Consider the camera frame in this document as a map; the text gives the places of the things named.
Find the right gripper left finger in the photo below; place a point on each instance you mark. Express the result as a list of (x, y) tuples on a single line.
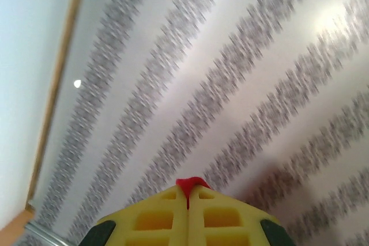
[(155, 223)]

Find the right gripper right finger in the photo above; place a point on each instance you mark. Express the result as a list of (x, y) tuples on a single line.
[(225, 223)]

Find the red t-shirt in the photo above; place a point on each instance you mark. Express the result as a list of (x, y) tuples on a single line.
[(188, 184)]

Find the round white ceiling light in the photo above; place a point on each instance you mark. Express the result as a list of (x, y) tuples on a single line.
[(77, 83)]

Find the wooden edge strip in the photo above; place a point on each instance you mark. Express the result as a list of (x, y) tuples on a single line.
[(55, 84)]

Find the aluminium frame post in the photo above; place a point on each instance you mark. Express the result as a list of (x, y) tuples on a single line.
[(43, 231)]

